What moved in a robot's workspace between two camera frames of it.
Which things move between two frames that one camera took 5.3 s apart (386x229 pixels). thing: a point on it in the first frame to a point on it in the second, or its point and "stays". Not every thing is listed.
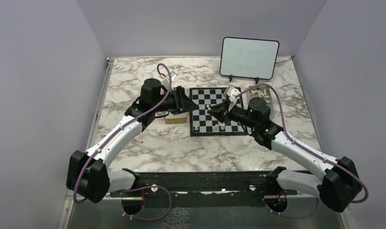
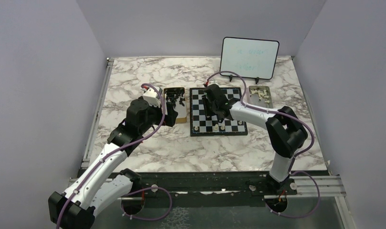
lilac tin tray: (262, 91) stays
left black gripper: (182, 102) to (170, 119)
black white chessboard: (203, 123) stays
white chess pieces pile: (262, 94) stays
